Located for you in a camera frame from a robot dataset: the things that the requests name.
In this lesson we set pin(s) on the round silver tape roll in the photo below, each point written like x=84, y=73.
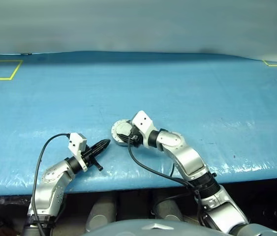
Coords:
x=118, y=144

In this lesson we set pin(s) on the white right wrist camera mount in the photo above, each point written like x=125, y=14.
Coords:
x=143, y=123

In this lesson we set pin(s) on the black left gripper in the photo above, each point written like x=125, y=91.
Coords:
x=89, y=156

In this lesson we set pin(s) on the grey rounded cylinder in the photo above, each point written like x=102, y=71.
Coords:
x=169, y=210
x=101, y=214

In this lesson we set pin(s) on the white backdrop sheet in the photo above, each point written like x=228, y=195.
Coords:
x=138, y=24

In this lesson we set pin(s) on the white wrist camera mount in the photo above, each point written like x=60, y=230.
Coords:
x=77, y=145
x=143, y=123

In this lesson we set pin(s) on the small black clip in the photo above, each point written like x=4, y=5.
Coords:
x=26, y=53

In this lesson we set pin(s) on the grey robot torso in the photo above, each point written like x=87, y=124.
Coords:
x=153, y=228

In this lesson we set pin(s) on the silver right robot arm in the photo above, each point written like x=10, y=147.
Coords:
x=190, y=159

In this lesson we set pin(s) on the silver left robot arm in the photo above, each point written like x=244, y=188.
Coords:
x=52, y=186

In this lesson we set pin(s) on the yellow tape square outline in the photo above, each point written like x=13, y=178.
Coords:
x=15, y=70

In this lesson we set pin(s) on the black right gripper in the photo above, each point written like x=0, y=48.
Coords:
x=135, y=137

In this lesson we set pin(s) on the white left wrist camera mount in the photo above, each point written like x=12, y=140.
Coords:
x=77, y=145

